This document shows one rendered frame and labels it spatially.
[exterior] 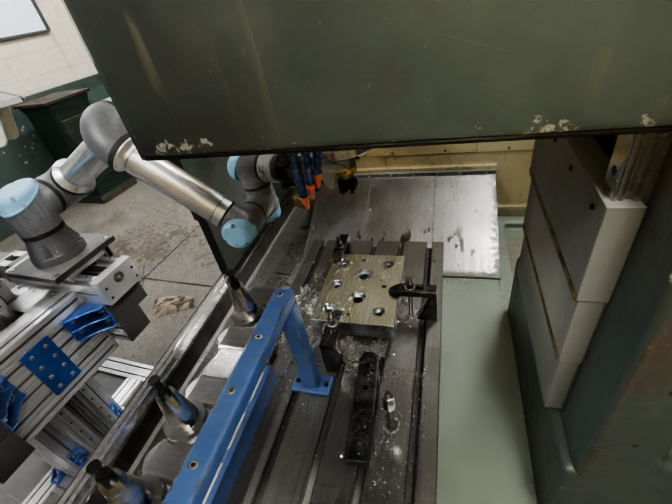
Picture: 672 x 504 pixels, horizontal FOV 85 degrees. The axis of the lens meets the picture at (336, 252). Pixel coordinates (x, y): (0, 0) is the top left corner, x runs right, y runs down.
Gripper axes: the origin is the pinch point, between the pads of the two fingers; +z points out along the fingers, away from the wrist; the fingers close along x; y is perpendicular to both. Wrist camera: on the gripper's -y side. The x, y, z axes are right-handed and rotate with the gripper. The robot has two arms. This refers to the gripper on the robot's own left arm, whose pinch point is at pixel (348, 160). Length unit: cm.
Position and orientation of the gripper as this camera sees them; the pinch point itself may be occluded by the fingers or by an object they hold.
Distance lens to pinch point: 81.7
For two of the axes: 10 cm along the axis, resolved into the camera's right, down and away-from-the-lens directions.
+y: 2.1, 7.9, 5.7
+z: 8.5, 1.4, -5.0
